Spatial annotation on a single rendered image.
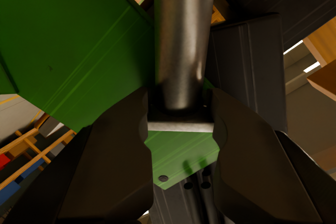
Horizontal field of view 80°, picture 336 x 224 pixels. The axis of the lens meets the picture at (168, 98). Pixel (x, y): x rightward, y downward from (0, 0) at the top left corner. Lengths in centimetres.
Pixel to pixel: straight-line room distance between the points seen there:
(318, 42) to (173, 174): 86
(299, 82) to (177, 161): 756
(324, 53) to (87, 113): 94
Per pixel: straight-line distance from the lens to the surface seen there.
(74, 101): 18
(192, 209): 23
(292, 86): 771
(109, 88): 16
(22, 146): 596
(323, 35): 100
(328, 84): 68
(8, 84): 19
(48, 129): 39
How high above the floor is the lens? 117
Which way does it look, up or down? 8 degrees up
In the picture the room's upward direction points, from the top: 138 degrees clockwise
